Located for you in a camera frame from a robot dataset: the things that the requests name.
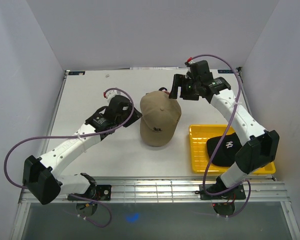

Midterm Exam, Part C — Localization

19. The black NY baseball cap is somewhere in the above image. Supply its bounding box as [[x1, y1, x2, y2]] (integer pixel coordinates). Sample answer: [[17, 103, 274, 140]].
[[206, 132, 242, 167]]

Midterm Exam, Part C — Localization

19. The yellow plastic tray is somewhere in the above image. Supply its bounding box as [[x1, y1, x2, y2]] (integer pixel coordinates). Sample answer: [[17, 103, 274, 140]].
[[188, 124, 276, 175]]

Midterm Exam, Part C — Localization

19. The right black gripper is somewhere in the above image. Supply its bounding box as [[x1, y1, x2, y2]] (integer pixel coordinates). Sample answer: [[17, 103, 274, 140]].
[[168, 74, 200, 101]]

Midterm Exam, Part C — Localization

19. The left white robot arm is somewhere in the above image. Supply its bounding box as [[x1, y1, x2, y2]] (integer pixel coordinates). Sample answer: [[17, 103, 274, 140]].
[[22, 94, 142, 205]]

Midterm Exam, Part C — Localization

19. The blue corner label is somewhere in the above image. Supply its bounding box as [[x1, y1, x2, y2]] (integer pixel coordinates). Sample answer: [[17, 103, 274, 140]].
[[217, 69, 234, 74], [67, 71, 86, 76]]

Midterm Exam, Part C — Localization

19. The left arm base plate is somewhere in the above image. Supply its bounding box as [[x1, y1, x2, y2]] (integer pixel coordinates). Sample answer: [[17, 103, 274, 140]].
[[74, 184, 112, 201]]

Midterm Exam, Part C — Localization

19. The beige baseball cap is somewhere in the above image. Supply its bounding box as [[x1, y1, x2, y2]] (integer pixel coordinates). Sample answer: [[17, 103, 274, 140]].
[[139, 90, 182, 147]]

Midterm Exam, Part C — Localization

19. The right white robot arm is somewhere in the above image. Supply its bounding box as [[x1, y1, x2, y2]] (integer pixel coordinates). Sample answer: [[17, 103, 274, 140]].
[[169, 58, 280, 199]]

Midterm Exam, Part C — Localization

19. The aluminium frame rail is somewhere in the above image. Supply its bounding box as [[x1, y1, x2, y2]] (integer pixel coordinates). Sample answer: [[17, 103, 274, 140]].
[[18, 176, 291, 205]]

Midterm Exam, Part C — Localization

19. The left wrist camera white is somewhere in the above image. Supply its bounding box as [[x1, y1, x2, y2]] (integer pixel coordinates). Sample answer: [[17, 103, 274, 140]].
[[103, 90, 120, 104]]

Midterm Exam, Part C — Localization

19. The left blue corner label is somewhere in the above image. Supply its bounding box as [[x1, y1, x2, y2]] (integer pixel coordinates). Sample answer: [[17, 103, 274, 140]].
[[67, 71, 86, 76]]

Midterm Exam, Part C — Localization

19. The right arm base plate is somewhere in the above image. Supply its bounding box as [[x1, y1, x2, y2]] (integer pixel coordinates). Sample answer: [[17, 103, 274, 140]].
[[194, 184, 246, 200]]

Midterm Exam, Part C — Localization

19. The right blue corner label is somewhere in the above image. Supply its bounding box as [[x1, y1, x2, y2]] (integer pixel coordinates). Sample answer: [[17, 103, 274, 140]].
[[217, 69, 234, 74]]

